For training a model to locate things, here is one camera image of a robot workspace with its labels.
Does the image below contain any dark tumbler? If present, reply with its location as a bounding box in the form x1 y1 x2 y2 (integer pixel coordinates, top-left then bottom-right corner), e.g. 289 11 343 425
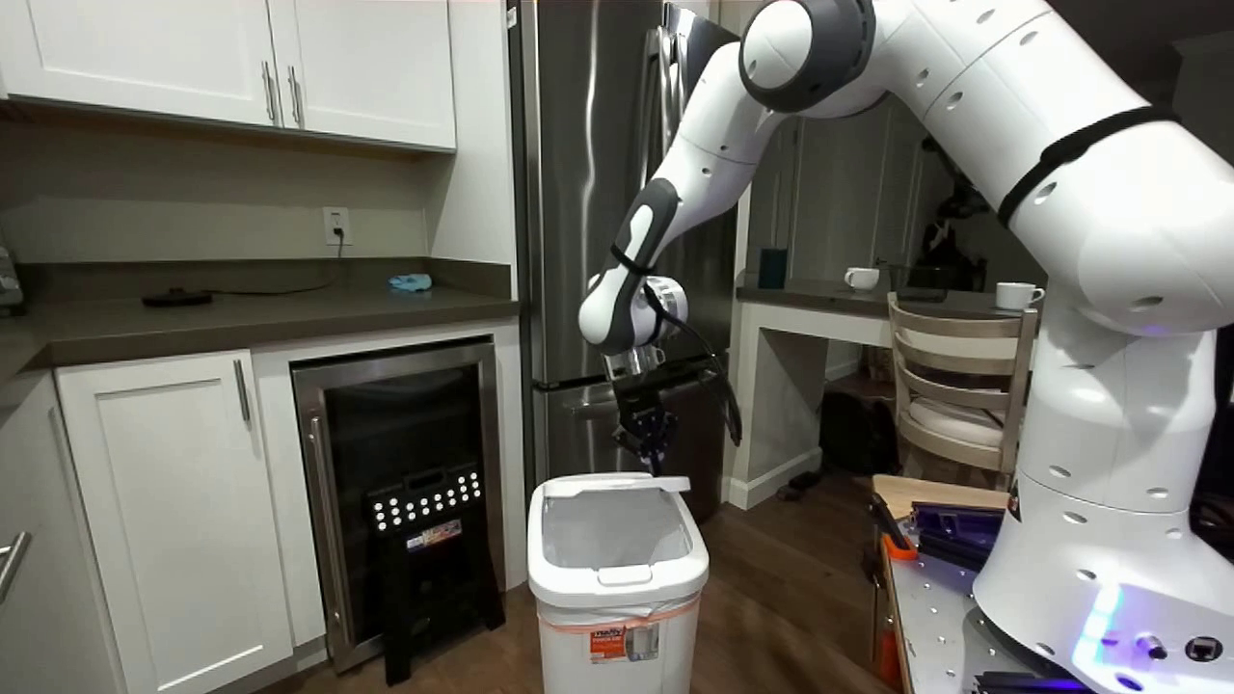
755 243 791 293

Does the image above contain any white cup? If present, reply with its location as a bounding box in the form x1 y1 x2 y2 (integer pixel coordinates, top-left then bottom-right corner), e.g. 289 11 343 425
992 279 1050 317

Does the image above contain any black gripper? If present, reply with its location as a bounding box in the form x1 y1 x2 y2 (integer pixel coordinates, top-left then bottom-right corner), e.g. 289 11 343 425
604 362 684 477

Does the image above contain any white wall outlet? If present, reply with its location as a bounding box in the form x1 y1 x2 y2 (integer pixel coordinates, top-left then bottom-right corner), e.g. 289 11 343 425
321 204 355 254

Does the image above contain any robot mounting cart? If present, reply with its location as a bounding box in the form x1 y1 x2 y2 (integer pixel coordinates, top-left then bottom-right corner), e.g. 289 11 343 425
866 472 1109 694

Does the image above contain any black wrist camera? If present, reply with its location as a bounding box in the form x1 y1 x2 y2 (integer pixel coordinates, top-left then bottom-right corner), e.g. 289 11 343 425
530 352 719 396

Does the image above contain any white trash bin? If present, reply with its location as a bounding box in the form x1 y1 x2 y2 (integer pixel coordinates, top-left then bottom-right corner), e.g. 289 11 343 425
523 475 715 694

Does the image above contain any stainless steel refrigerator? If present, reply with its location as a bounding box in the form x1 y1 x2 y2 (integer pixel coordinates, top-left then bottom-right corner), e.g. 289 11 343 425
505 0 748 495

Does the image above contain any stainless glass-door beverage cooler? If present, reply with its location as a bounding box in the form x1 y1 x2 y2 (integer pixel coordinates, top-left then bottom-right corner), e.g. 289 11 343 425
289 337 510 675

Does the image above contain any black folding step stool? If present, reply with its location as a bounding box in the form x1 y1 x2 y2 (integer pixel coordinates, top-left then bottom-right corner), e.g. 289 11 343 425
363 463 510 690

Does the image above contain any blue cloth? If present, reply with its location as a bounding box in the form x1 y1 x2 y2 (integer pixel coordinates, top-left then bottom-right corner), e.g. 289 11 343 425
386 266 438 299

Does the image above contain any white upper cabinet door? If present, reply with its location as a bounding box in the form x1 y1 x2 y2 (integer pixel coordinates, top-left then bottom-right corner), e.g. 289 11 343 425
0 0 283 132
267 0 464 157

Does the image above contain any white base cabinet door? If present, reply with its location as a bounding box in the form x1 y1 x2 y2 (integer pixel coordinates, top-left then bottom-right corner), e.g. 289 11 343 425
53 348 298 694

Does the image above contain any wooden ladder-back chair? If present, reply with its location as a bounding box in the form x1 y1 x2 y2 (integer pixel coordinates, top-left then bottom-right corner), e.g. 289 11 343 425
882 290 1041 490

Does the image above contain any white desk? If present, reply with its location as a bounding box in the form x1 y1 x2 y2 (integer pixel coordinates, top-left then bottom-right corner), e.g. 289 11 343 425
720 280 905 518

